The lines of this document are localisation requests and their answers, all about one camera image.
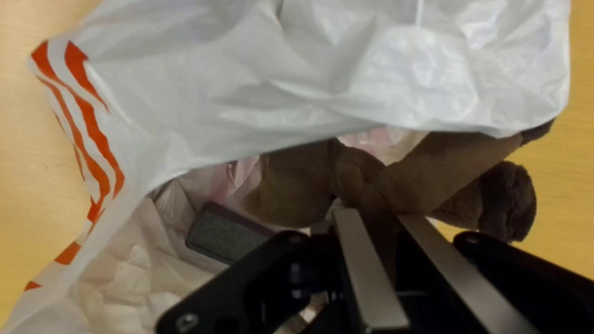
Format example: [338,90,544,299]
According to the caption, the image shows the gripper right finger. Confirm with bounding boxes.
[395,212,542,334]

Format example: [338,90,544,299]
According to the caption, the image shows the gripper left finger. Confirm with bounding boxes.
[330,207,412,334]

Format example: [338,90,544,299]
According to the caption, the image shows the brown plush animal toy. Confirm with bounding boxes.
[243,119,557,275]

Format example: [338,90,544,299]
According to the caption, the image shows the dark grey felt block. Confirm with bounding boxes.
[184,201,278,268]

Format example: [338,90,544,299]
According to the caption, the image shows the white orange plastic bag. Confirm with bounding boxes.
[0,0,573,334]

